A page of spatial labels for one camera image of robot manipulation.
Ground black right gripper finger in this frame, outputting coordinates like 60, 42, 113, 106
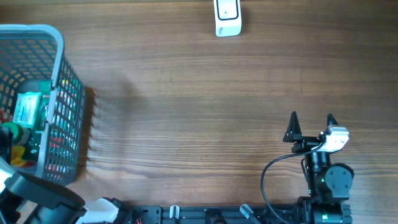
326, 113, 338, 127
283, 111, 302, 142

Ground green 3M gloves packet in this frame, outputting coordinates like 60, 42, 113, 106
24, 80, 52, 162

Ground mint wet wipes pack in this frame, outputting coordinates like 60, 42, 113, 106
12, 92, 42, 129

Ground green lid glass jar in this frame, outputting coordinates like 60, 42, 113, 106
1, 122, 30, 146

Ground yellow red sauce bottle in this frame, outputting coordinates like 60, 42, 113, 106
11, 145, 39, 168

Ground red coffee stick sachet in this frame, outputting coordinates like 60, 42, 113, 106
0, 111, 13, 124

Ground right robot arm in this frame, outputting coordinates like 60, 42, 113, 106
283, 112, 354, 224

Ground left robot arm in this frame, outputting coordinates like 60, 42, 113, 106
1, 127, 142, 224

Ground grey plastic mesh basket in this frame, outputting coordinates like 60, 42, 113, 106
1, 24, 86, 185

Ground black right camera cable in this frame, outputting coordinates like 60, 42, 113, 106
260, 140, 326, 224

